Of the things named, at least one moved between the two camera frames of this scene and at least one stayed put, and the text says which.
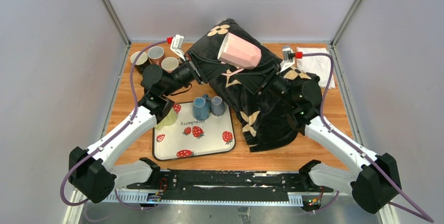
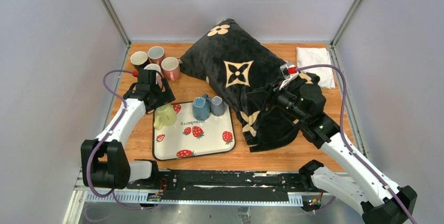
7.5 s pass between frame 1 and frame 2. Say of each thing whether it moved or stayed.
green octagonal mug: stayed
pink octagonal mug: moved
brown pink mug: stayed
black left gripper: moved
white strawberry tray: stayed
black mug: stayed
